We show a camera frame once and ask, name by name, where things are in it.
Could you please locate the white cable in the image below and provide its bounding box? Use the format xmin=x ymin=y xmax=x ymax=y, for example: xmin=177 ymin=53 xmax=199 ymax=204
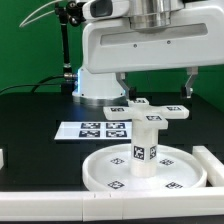
xmin=18 ymin=0 xmax=66 ymax=28

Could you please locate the white right fence bar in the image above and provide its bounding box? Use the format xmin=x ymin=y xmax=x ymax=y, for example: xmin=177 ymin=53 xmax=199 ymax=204
xmin=192 ymin=146 xmax=224 ymax=187

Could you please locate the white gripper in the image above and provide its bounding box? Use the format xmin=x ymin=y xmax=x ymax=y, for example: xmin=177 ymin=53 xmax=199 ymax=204
xmin=82 ymin=1 xmax=224 ymax=100

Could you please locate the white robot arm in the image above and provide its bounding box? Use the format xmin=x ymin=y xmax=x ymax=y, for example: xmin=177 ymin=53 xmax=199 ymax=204
xmin=73 ymin=0 xmax=224 ymax=105

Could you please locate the black camera on mount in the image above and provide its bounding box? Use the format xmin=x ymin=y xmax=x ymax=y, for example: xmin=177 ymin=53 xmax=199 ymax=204
xmin=66 ymin=0 xmax=85 ymax=27

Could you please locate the white front fence bar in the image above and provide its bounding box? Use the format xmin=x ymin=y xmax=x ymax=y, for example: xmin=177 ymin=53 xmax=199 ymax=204
xmin=0 ymin=187 xmax=224 ymax=221

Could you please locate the white fence bar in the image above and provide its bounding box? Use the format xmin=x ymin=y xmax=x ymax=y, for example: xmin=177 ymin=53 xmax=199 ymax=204
xmin=0 ymin=149 xmax=4 ymax=170
xmin=192 ymin=146 xmax=224 ymax=187
xmin=0 ymin=187 xmax=224 ymax=221

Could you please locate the black camera stand pole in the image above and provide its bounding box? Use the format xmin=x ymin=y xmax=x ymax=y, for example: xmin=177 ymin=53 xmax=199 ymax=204
xmin=55 ymin=3 xmax=76 ymax=95

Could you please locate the white marker sheet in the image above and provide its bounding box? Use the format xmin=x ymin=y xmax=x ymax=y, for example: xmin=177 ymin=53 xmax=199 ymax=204
xmin=54 ymin=122 xmax=132 ymax=140

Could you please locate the black cable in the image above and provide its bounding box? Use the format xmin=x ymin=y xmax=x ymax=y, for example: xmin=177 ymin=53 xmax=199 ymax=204
xmin=0 ymin=75 xmax=66 ymax=96

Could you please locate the white left fence bar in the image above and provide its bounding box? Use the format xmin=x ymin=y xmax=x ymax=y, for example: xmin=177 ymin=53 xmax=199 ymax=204
xmin=0 ymin=149 xmax=4 ymax=170

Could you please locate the white cross-shaped table base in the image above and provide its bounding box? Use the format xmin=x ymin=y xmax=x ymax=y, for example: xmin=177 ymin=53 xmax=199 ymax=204
xmin=103 ymin=98 xmax=189 ymax=130

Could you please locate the white round table top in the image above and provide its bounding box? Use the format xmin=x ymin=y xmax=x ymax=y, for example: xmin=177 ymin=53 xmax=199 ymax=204
xmin=82 ymin=144 xmax=207 ymax=191

